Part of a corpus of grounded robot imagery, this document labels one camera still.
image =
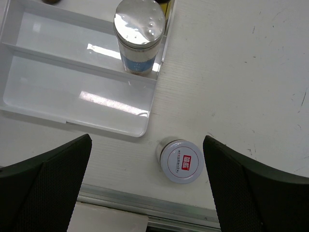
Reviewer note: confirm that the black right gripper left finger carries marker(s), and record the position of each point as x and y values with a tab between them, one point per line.
39	194

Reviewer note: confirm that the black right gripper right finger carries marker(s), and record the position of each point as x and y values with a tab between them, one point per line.
250	196

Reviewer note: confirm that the tall silver-lid jar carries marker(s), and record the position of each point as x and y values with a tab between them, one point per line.
139	26

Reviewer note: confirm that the brown sauce bottle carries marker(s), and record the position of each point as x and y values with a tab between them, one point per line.
51	1
166	8

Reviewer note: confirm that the right short white-lid jar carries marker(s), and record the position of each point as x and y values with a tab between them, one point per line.
181	161

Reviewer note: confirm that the white tiered organizer tray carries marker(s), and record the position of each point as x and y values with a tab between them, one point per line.
62	63

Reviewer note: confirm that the aluminium front rail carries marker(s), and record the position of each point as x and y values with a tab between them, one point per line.
162	214

